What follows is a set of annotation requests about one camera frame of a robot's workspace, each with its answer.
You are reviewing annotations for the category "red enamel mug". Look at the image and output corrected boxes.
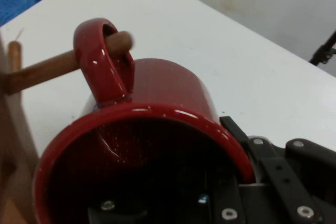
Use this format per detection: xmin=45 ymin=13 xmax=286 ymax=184
xmin=33 ymin=18 xmax=254 ymax=224

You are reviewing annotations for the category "black camera tripod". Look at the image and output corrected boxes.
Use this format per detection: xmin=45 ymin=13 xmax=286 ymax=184
xmin=309 ymin=29 xmax=336 ymax=66

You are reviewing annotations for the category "brown wooden mug tree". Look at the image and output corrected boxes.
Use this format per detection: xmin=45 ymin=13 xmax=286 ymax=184
xmin=0 ymin=29 xmax=135 ymax=224

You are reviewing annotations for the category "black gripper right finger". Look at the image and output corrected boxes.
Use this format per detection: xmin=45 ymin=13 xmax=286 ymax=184
xmin=219 ymin=115 xmax=336 ymax=224

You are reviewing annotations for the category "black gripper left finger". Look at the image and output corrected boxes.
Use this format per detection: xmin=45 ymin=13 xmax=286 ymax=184
xmin=86 ymin=199 xmax=148 ymax=224

